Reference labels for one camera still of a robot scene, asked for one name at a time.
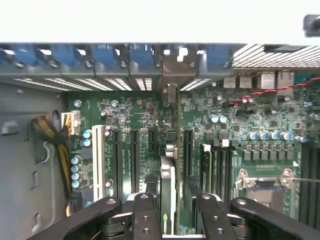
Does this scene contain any black RAM slot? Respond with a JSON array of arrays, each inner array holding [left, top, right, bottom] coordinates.
[[213, 144, 222, 199], [220, 145, 228, 199], [226, 145, 234, 199], [309, 142, 320, 226], [300, 142, 310, 226]]

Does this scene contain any CPU socket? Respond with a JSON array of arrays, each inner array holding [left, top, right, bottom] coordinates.
[[238, 184, 300, 226]]

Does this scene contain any white expansion slot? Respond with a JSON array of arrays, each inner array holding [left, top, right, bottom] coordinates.
[[91, 124, 106, 204]]

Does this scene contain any short black expansion slot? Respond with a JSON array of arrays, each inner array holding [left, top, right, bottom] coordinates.
[[147, 128, 159, 153]]

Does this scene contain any thin metal locking lever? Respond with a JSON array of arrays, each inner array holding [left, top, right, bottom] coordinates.
[[290, 175, 320, 183]]

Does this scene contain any green motherboard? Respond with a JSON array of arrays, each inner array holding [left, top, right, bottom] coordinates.
[[65, 71, 320, 237]]

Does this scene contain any white power connector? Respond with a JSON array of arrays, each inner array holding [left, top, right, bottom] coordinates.
[[60, 110, 82, 136]]

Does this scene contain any grey power supply unit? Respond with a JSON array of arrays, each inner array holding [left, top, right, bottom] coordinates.
[[0, 82, 69, 240]]

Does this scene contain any open black PC case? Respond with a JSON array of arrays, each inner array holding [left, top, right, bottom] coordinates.
[[0, 41, 320, 240]]

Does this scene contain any blue card retainer strip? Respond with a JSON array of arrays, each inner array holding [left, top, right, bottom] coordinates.
[[0, 43, 231, 69]]

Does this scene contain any yellow black power wire bundle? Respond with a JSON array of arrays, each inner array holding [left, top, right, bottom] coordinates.
[[30, 114, 83, 219]]

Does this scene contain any red black twisted wire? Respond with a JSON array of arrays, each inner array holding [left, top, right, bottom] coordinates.
[[228, 76, 320, 106]]

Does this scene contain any black intrusion switch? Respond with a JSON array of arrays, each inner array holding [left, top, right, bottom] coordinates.
[[302, 13, 320, 39]]

